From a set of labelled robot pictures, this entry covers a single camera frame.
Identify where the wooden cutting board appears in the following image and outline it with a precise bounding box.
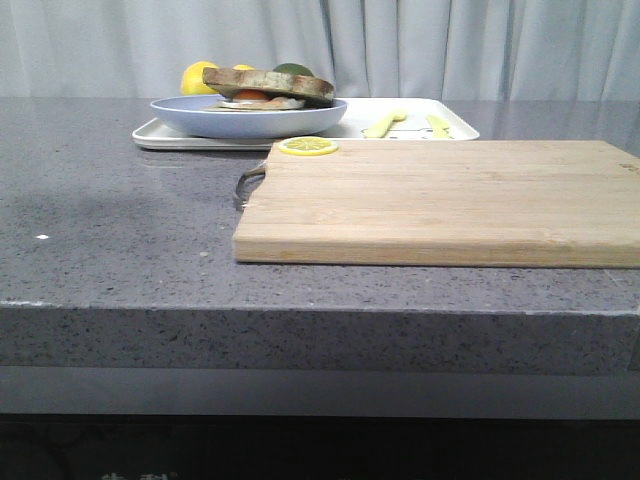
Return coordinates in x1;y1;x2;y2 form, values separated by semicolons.
233;140;639;268

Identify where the left yellow lemon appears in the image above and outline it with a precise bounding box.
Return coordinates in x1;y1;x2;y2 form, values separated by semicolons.
180;61;218;95

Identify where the metal cutting board handle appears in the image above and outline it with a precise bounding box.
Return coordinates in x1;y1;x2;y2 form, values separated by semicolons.
233;161;266;212

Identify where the right yellow lemon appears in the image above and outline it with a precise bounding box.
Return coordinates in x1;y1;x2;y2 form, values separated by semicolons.
232;64;256;71

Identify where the cream bear serving tray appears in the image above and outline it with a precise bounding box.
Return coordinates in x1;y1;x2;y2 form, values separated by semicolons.
132;98;480;151

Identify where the yellow plastic knife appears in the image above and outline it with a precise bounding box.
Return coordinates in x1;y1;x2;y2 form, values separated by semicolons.
426;114;453;139

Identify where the yellow lemon slice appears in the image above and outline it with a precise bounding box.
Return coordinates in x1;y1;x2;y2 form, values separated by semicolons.
277;136;339;156

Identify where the bread slice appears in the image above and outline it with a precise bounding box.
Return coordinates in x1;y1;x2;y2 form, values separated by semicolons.
202;67;335;104
214;97;306;110

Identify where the white curtain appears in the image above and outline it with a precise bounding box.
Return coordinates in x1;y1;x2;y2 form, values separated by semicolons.
1;1;639;101

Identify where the yellow plastic fork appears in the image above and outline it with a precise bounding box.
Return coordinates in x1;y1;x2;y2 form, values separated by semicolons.
362;109;407;139

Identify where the fried egg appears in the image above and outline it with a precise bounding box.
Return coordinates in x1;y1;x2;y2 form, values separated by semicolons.
216;89;305;111

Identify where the light blue round plate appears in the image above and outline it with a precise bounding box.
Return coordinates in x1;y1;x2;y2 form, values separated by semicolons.
150;95;347;139

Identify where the green lime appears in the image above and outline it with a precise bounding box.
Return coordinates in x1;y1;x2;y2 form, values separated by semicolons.
272;62;314;77

